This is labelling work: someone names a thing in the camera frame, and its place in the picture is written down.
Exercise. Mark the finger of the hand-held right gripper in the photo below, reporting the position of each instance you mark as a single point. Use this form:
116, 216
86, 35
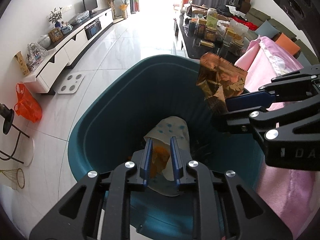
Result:
235, 123
250, 100

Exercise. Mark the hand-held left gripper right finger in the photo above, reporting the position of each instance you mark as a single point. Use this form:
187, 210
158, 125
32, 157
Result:
175, 157

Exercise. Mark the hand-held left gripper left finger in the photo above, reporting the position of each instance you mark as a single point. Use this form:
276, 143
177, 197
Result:
147, 155

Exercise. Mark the orange snack wrapper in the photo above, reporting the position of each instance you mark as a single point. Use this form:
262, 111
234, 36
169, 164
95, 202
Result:
160, 160

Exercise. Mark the blue dotted paper cup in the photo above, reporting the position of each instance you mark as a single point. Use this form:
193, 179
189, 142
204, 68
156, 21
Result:
170, 127
162, 191

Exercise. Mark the golden foil wrapper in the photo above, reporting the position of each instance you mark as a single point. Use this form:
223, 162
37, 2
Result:
220, 80

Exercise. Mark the teal trash bin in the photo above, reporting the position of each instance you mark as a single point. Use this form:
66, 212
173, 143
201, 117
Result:
112, 105

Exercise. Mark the pink floral tablecloth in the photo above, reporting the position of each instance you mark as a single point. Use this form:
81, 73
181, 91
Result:
287, 192

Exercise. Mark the small orange cushion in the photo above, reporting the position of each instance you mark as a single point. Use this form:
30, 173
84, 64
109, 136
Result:
286, 44

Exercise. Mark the small blue cushion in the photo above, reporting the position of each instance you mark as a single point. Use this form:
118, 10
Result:
266, 30

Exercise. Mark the red cloth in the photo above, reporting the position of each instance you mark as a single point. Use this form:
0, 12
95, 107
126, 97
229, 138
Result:
250, 25

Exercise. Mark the dark coffee table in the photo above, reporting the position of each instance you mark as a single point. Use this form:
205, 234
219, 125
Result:
192, 47

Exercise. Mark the black coffee table with jars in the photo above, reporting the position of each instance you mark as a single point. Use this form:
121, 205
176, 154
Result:
212, 25

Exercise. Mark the green sofa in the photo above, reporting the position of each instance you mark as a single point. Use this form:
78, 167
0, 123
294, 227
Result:
260, 13

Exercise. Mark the brown cardboard box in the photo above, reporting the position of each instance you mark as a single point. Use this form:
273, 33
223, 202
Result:
245, 3

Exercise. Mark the white bathroom scale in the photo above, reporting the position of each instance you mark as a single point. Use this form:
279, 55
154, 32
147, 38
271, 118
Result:
71, 83

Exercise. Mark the orange plastic bag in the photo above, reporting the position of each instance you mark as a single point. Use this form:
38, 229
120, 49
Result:
27, 107

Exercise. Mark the bamboo strainer ladle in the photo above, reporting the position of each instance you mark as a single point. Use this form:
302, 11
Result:
18, 178

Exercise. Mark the white and black TV cabinet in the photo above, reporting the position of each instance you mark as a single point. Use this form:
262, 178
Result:
75, 40

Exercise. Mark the black metal stool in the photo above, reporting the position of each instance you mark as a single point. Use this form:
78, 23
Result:
8, 120

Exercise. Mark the clear wrapped toy set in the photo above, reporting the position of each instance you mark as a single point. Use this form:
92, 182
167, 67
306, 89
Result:
36, 54

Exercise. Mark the clear plastic bag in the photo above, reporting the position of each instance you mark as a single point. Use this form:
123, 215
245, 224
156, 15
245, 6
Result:
82, 17

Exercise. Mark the yellow patterned box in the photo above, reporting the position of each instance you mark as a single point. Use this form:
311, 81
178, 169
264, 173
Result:
22, 63

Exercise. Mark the black monitor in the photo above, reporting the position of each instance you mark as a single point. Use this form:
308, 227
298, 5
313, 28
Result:
90, 3

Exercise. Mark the blue vase with plant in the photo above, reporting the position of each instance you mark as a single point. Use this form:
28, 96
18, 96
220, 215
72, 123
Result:
56, 17

